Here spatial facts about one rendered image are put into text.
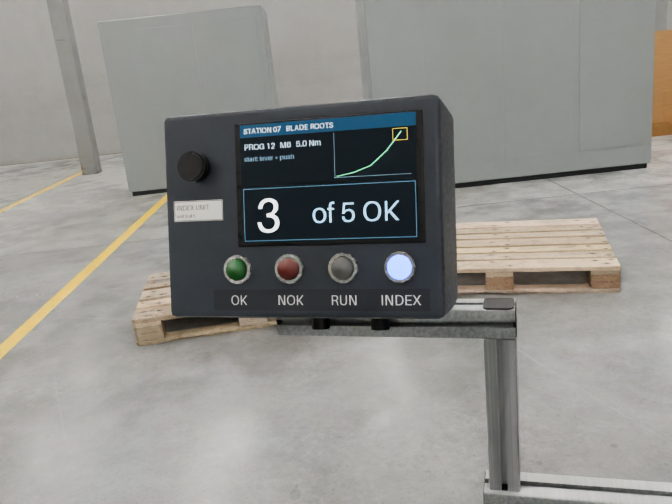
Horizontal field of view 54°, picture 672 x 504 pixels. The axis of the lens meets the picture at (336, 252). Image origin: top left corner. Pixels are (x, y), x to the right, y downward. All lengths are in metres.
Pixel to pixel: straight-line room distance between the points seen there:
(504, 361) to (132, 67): 7.51
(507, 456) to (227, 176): 0.38
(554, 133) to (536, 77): 0.55
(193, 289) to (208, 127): 0.15
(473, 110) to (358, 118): 5.82
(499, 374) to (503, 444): 0.08
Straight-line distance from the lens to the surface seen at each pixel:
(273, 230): 0.60
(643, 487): 0.75
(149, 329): 3.51
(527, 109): 6.52
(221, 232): 0.62
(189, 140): 0.64
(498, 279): 3.65
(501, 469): 0.72
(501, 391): 0.68
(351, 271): 0.57
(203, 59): 7.85
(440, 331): 0.65
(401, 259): 0.56
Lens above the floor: 1.29
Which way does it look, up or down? 16 degrees down
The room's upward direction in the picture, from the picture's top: 6 degrees counter-clockwise
